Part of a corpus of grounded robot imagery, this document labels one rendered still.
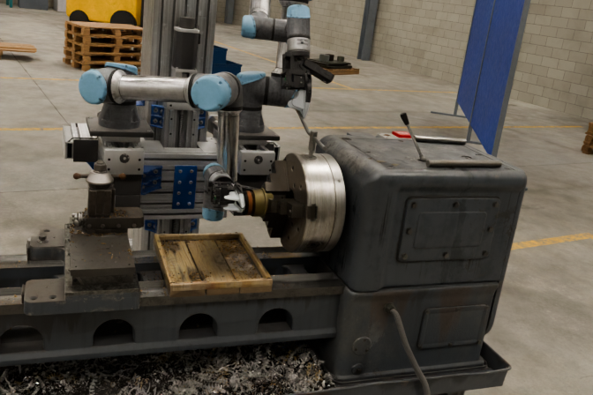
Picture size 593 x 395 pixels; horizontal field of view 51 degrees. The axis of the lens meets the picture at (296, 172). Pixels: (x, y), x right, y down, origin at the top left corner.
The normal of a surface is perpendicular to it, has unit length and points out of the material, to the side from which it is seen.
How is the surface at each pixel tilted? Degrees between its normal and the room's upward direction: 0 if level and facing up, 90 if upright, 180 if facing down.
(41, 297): 0
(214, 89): 89
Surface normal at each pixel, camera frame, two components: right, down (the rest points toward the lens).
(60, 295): 0.12, -0.95
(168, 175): 0.36, 0.31
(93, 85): -0.37, 0.23
